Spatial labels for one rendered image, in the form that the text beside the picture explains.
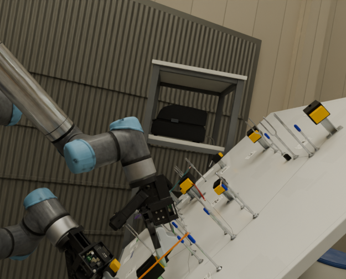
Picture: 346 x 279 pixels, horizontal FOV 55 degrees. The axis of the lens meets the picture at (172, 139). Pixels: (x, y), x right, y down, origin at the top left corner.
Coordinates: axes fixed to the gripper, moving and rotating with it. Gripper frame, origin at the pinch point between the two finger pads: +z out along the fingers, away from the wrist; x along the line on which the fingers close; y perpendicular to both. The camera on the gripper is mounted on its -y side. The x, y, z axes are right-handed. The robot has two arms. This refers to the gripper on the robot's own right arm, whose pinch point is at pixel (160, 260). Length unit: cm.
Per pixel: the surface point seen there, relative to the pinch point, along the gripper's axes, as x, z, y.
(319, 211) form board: -26.6, -5.3, 28.9
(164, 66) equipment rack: 86, -68, 35
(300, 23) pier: 273, -122, 249
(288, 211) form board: -17.1, -4.7, 27.5
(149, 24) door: 222, -148, 63
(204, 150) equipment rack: 88, -20, 41
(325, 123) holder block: -5, -18, 51
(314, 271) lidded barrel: 202, 116, 129
